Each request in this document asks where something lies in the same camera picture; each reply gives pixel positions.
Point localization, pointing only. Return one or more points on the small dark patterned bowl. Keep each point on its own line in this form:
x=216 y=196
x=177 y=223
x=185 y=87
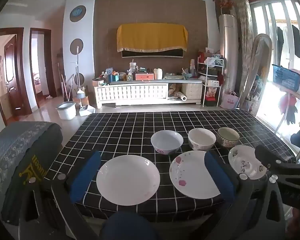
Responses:
x=228 y=136

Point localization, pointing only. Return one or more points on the pink floral white plate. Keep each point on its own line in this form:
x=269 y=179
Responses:
x=190 y=177

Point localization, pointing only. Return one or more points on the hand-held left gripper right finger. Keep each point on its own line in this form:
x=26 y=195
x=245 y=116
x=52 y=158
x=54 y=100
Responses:
x=218 y=177

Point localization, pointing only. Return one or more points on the folded ironing board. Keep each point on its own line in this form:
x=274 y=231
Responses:
x=257 y=62

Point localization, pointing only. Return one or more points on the patterned beige curtain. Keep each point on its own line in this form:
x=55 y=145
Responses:
x=245 y=42

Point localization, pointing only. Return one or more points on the white dustpan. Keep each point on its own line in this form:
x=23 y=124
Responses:
x=87 y=110

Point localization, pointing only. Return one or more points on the white standing air conditioner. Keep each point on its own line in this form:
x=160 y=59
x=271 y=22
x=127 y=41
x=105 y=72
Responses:
x=228 y=55

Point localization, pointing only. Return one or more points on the white mop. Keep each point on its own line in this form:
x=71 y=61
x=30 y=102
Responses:
x=80 y=93

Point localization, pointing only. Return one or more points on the blue plastic basket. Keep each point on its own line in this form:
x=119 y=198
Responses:
x=286 y=77

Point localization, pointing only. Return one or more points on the white bowl with purple print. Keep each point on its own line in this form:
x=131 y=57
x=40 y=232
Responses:
x=167 y=141

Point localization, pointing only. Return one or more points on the white metal storage rack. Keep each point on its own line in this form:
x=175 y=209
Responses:
x=211 y=80

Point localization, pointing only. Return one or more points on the red artificial flowers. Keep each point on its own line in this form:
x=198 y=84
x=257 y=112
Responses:
x=226 y=3

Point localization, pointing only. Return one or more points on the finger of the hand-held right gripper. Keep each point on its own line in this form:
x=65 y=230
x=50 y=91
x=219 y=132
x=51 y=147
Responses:
x=265 y=155

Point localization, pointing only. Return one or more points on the white plastic jar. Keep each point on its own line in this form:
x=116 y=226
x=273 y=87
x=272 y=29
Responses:
x=158 y=73

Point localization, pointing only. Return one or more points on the white bowl with floral print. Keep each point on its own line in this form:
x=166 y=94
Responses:
x=202 y=137

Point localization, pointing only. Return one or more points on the round brown wall plaque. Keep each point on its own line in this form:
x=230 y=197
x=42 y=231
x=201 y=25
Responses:
x=76 y=46
x=79 y=79
x=78 y=13

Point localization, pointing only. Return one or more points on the bear print white plate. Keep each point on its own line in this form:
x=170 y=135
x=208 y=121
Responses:
x=245 y=161

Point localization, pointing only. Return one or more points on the white television cabinet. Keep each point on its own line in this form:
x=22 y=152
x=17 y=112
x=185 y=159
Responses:
x=132 y=92

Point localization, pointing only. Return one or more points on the blue grey patterned sofa cover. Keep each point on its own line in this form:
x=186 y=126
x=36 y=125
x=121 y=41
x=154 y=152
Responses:
x=12 y=145

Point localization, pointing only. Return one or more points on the plain white plate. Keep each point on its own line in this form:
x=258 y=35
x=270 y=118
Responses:
x=128 y=180

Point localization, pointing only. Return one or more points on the orange drawer box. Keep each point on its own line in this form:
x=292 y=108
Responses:
x=144 y=77

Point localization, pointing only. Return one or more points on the black checked tablecloth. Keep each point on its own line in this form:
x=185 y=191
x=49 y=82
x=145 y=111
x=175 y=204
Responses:
x=125 y=132

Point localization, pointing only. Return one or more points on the pink bag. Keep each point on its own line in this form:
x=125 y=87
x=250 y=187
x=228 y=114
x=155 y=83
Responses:
x=229 y=101

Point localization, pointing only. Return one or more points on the white mop bucket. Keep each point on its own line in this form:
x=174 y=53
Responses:
x=66 y=111

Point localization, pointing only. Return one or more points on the brown wooden doorway frame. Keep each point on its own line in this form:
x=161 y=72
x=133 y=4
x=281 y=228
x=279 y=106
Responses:
x=48 y=62

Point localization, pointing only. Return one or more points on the black television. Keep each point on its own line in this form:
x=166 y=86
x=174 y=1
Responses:
x=152 y=53

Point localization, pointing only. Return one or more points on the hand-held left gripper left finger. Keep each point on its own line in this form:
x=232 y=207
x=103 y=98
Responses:
x=85 y=175

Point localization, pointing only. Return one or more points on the hanging dark garment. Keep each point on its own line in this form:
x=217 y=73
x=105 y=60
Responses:
x=280 y=45
x=297 y=41

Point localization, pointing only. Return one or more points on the yellow television cover cloth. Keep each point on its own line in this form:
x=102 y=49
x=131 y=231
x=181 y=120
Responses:
x=152 y=36

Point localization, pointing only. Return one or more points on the brown wooden door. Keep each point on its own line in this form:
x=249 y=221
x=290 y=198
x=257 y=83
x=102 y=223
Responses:
x=11 y=75

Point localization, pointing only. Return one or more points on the person's dark blue pants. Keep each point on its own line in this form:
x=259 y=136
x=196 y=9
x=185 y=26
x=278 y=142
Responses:
x=130 y=226

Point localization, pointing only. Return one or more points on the white paper roll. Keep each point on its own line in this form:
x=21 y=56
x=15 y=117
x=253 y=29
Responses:
x=181 y=96

